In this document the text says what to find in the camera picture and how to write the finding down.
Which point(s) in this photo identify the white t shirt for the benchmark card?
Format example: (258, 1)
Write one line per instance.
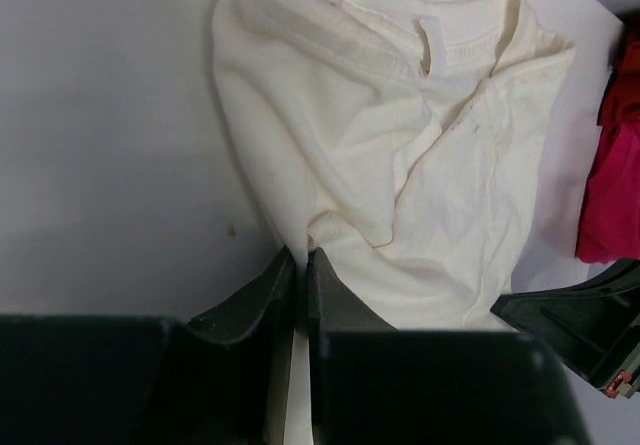
(401, 137)

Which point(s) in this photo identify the dark red t shirt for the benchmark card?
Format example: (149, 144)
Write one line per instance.
(620, 104)

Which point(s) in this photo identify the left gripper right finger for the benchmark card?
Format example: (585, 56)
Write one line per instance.
(331, 305)

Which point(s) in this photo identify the pink t shirt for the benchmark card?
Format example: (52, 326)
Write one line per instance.
(609, 222)

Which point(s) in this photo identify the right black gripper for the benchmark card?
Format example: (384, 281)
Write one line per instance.
(593, 326)

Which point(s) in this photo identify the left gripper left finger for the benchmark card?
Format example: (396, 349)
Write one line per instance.
(258, 305)

